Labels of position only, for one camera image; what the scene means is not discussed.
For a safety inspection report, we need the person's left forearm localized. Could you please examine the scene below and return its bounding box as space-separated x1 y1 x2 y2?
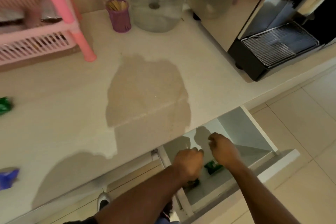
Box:
93 165 188 224

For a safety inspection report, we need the blue packet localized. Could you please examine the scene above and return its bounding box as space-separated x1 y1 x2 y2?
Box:
0 168 20 191

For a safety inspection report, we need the bundle of wooden sticks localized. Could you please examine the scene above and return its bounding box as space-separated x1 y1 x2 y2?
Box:
108 0 128 11

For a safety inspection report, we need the green packet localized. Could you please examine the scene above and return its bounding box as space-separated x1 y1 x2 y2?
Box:
0 97 13 116
204 161 224 175

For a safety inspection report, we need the purple stick holder cup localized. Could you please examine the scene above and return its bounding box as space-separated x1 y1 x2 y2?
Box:
106 0 132 33

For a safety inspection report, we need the metal drip tray grate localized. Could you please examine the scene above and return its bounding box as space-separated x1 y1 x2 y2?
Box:
241 22 320 68

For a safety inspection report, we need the pink plastic rack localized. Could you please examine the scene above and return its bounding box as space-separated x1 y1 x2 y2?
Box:
0 0 97 66

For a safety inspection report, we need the person's right forearm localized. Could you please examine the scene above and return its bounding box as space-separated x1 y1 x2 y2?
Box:
223 157 301 224

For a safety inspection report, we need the person's right hand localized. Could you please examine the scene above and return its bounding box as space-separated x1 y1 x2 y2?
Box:
208 132 242 168

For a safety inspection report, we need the white open drawer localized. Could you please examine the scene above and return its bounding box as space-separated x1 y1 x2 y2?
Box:
151 105 301 223

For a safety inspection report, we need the black coffee machine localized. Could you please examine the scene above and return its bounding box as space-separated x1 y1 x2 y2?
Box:
227 0 336 82

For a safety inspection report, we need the person's shoe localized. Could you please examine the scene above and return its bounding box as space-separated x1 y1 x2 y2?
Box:
97 192 112 211

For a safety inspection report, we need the person's left hand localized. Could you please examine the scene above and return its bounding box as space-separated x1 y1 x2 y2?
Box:
172 147 205 184

